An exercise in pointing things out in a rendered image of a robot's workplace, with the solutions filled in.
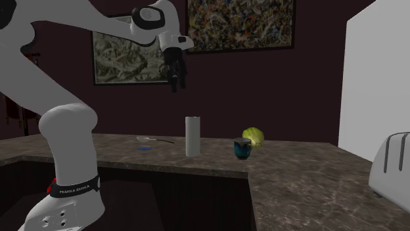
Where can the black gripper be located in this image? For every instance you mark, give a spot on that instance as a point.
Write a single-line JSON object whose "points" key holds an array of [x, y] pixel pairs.
{"points": [[173, 57]]}

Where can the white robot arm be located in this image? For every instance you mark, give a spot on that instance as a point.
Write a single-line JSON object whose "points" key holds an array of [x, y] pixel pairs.
{"points": [[64, 140]]}

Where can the white paper towel roll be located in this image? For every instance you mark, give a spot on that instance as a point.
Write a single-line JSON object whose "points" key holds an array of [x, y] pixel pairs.
{"points": [[192, 136]]}

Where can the small blue flat sponge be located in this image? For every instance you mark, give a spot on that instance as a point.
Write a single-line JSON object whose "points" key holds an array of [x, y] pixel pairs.
{"points": [[144, 148]]}

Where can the dark blue mug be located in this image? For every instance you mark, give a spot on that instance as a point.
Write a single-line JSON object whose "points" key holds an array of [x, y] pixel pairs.
{"points": [[241, 148]]}

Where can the green cabbage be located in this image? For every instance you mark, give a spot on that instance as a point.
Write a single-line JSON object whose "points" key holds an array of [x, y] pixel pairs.
{"points": [[254, 137]]}

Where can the dark robot stand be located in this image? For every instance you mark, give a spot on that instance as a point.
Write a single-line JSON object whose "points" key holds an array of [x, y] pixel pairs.
{"points": [[128, 208]]}

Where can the white refrigerator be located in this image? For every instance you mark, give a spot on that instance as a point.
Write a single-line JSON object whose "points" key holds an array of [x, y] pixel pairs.
{"points": [[374, 92]]}

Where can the white toaster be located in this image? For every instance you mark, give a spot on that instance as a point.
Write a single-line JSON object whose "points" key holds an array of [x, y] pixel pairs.
{"points": [[392, 169]]}

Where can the grey landscape wall picture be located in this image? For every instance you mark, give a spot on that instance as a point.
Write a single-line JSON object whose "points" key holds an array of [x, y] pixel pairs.
{"points": [[128, 64]]}

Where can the colourful abstract wall painting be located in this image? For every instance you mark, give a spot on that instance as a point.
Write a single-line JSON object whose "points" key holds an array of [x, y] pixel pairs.
{"points": [[240, 24]]}

